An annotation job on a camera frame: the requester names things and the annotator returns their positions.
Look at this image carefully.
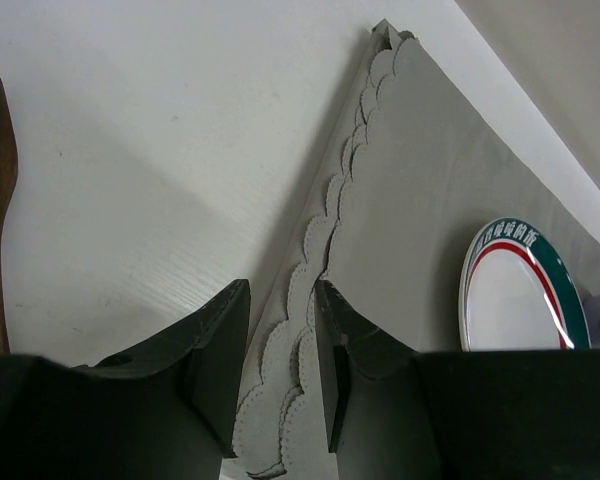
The white plate green red rim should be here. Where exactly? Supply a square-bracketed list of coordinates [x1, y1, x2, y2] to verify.
[458, 217, 591, 351]

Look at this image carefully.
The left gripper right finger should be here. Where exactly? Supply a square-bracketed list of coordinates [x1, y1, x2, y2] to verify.
[315, 280, 600, 479]

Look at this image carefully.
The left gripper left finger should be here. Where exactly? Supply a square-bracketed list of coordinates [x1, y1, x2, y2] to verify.
[0, 279, 250, 479]

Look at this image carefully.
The grey cloth placemat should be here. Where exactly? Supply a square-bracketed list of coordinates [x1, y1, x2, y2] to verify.
[223, 22, 600, 479]

